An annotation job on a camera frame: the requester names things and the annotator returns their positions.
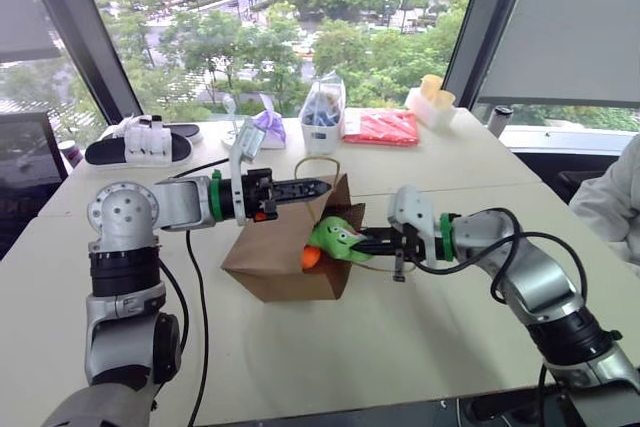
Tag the clear plastic bag with items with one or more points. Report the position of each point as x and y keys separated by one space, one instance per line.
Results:
x=325 y=102

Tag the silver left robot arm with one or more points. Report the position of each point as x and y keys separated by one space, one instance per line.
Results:
x=125 y=227

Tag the yellow plastic cup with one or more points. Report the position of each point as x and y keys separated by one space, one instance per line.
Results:
x=431 y=84
x=445 y=99

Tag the white storage container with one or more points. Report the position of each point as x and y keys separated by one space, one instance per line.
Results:
x=320 y=139

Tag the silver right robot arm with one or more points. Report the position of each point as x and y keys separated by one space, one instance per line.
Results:
x=540 y=277

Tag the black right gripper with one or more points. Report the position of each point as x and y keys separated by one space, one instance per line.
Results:
x=414 y=247

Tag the dark window frame post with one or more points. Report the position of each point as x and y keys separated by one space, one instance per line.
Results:
x=475 y=32
x=80 y=32

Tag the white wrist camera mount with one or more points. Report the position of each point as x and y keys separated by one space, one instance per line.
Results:
x=407 y=207
x=248 y=139

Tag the black and white slipper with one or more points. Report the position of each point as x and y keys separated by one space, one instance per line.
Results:
x=187 y=131
x=142 y=147

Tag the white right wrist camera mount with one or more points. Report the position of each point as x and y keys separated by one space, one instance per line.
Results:
x=407 y=207

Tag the brown paper bag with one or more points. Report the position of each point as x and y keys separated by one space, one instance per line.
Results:
x=280 y=257

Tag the person in white clothing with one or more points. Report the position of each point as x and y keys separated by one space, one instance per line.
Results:
x=610 y=207

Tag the white bottle with purple label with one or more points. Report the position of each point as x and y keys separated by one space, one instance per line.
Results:
x=71 y=153

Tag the red plastic packet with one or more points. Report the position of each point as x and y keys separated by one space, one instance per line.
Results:
x=382 y=128

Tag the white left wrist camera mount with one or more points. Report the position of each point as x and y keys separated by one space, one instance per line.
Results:
x=248 y=139

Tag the white plastic tray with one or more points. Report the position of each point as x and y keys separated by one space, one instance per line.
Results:
x=432 y=114

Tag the green plush toy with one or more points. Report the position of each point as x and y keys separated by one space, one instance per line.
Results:
x=335 y=239

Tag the grey roller blind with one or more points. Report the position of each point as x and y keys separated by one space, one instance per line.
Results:
x=22 y=2
x=570 y=22

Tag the grey cylindrical bottle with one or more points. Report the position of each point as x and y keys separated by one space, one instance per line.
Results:
x=499 y=121

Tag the dark monitor screen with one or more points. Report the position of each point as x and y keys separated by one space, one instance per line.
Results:
x=25 y=172

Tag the orange plush toy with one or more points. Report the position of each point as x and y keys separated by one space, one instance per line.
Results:
x=310 y=258

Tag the purple cloth bundle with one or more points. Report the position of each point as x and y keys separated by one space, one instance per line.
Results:
x=270 y=127

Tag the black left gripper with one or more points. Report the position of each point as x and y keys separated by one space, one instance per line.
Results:
x=260 y=194

